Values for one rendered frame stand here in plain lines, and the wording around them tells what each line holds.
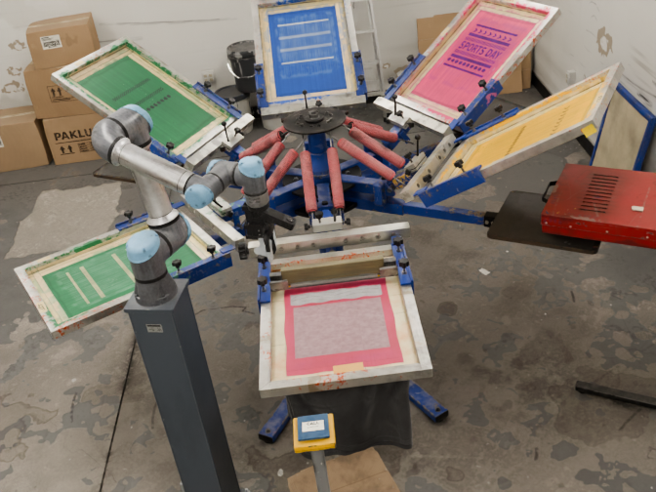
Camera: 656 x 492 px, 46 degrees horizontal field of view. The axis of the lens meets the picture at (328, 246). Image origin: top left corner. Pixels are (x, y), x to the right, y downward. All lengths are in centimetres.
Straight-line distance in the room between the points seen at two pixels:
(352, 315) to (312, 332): 17
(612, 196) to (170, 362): 187
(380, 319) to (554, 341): 159
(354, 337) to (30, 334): 266
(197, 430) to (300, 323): 59
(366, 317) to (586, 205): 101
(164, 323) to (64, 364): 195
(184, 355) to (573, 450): 183
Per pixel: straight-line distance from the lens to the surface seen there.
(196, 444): 318
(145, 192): 272
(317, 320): 293
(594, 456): 374
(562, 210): 324
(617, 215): 323
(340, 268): 304
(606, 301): 460
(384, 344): 279
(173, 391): 301
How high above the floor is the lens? 275
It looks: 32 degrees down
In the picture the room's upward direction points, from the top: 8 degrees counter-clockwise
